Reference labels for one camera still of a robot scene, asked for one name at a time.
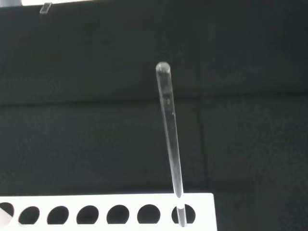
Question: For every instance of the black bench cloth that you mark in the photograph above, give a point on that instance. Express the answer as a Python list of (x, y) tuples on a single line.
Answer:
[(96, 108)]

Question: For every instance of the white test tube rack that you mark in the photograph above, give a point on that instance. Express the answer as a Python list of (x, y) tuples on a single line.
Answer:
[(101, 200)]

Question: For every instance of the grey tape strip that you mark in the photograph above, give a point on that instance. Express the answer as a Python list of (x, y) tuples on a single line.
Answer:
[(45, 7)]

